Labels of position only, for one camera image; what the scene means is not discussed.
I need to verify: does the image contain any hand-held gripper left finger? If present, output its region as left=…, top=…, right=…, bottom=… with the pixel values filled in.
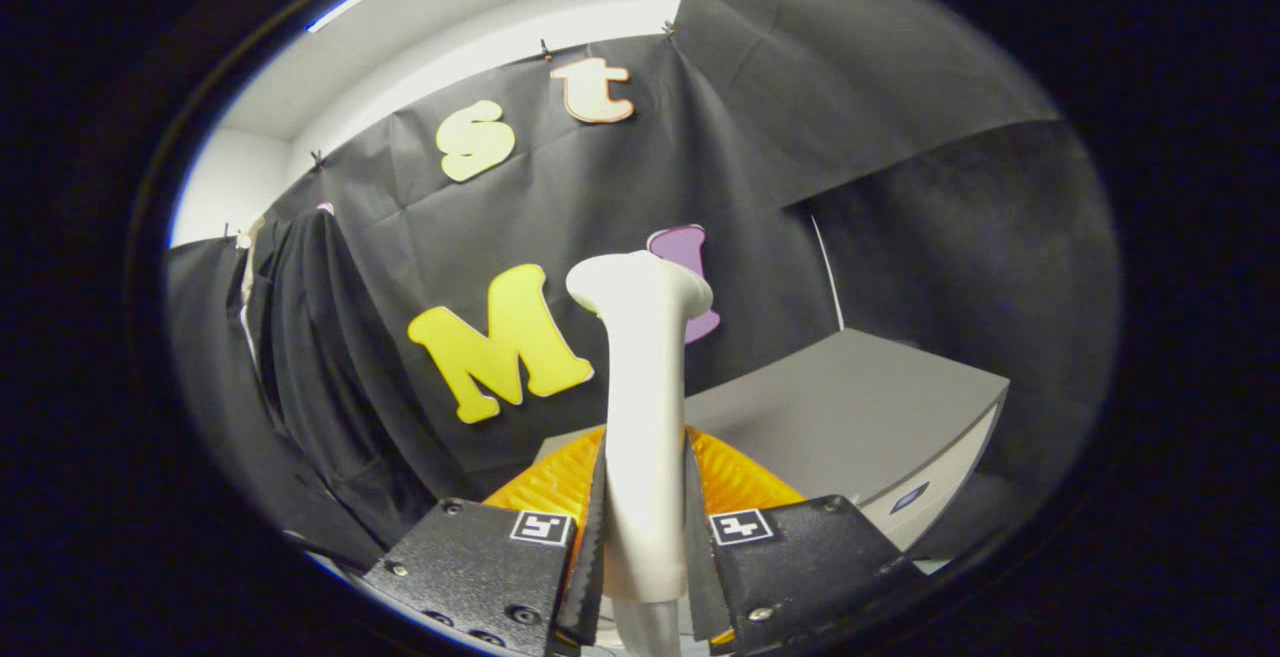
left=362, top=425, right=608, bottom=657

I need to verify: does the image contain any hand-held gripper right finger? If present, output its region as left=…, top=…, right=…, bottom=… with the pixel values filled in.
left=683, top=427, right=926, bottom=653

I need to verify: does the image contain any white garment steamer wand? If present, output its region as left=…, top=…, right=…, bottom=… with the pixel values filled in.
left=565, top=251, right=715, bottom=657

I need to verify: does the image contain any black suit jacket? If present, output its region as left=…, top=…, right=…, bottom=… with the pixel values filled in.
left=243, top=207, right=441, bottom=548

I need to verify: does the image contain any grey two-door cabinet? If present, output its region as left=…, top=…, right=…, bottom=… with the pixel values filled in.
left=530, top=329, right=1011, bottom=553

